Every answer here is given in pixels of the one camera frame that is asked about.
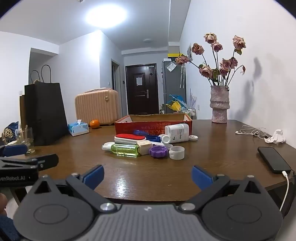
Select dark blue bag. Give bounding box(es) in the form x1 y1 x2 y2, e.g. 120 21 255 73
4 121 19 143

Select crumpled white tissue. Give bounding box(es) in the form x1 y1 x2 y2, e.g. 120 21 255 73
265 129 287 144

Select pink textured vase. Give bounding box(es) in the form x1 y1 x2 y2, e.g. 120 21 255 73
210 85 231 124

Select rack with bottles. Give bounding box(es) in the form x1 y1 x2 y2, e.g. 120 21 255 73
182 106 197 120

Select brown paper bag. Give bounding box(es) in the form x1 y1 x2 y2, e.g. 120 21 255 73
19 70 41 131

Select dried pink roses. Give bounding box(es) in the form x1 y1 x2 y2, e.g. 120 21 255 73
175 33 247 87

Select glass cup with sticks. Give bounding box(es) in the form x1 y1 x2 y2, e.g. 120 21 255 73
15 125 36 155

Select white ring cap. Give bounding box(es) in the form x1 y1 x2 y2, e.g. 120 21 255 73
169 146 185 160

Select white plastic bottle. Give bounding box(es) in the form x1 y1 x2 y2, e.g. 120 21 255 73
165 123 190 143

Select red cardboard box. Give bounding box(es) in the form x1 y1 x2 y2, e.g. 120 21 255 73
115 113 192 140

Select black smartphone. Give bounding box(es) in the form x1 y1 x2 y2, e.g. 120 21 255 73
257 146 292 174

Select red lint brush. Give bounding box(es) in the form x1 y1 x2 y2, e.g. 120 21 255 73
114 134 147 144

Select white square plastic box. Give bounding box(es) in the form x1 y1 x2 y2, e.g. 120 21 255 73
137 140 153 155

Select pink ribbed suitcase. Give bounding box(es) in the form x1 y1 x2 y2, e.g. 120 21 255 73
74 87 119 127

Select white wired earphones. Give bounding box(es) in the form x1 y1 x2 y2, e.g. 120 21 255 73
235 125 269 140

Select round ceiling light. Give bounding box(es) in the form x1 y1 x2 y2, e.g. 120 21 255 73
85 4 127 29

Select blue open umbrella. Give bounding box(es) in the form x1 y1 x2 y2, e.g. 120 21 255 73
169 94 187 106

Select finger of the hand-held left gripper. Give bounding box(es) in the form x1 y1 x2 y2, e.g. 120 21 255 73
0 154 59 173
0 144 29 158

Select black paper bag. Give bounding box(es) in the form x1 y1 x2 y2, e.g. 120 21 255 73
24 65 69 146

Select dark brown entrance door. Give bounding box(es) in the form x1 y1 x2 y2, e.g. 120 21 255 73
125 64 159 115

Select yellow watering can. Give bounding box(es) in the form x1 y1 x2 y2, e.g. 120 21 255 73
165 102 182 112

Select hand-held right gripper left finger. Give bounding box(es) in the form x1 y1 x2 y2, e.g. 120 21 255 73
35 165 116 211

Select blue tissue box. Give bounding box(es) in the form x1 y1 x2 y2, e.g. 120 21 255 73
68 119 90 137

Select green liquid bottle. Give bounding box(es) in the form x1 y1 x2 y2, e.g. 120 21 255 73
102 142 141 158

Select grey side door frame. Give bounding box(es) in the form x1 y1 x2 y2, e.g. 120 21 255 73
111 59 121 93

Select person's blue pants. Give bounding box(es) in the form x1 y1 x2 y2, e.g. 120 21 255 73
0 215 20 241

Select grey refrigerator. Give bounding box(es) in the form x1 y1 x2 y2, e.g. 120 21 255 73
161 59 187 114

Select purple ribbed cap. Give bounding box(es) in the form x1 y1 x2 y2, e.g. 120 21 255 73
149 145 169 159

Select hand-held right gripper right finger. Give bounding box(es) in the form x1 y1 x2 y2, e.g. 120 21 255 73
178 165 262 211

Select white charging cable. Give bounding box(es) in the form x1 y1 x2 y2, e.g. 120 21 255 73
278 170 291 213

